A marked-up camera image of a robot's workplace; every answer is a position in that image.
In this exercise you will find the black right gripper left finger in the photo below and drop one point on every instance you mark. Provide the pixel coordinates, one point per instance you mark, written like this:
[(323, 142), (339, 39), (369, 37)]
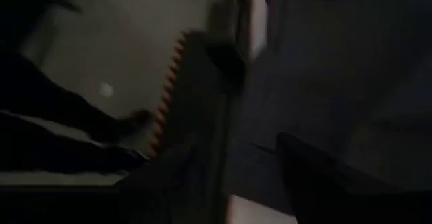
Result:
[(168, 190)]

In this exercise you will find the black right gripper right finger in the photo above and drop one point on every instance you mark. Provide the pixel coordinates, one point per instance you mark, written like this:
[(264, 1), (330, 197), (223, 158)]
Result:
[(320, 190)]

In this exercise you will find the red plastic laundry basket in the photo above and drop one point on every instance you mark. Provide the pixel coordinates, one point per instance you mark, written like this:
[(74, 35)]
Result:
[(195, 109)]

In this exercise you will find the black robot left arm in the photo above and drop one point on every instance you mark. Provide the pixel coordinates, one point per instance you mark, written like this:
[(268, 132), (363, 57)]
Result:
[(50, 92)]

